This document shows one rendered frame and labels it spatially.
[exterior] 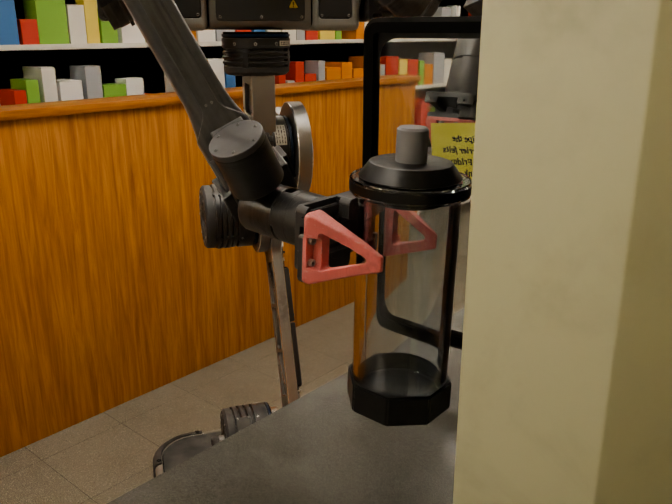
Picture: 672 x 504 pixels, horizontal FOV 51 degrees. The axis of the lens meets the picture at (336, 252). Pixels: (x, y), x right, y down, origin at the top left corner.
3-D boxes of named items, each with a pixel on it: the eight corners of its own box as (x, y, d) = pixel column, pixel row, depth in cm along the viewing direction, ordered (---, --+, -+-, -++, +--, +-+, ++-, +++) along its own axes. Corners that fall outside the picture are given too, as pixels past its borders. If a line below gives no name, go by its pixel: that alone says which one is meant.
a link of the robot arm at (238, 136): (285, 161, 83) (221, 197, 82) (247, 80, 75) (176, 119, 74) (326, 212, 74) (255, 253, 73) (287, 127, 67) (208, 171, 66)
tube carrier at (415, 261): (473, 386, 70) (494, 176, 63) (414, 433, 62) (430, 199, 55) (385, 352, 76) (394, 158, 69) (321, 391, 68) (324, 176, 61)
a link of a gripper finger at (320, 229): (417, 215, 63) (337, 194, 69) (369, 232, 58) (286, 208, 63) (411, 285, 65) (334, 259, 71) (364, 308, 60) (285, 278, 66)
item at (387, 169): (479, 200, 64) (486, 127, 61) (424, 221, 57) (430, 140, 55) (395, 183, 69) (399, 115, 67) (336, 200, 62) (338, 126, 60)
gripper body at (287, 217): (377, 190, 71) (322, 176, 76) (310, 209, 64) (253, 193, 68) (373, 250, 74) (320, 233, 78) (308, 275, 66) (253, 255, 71)
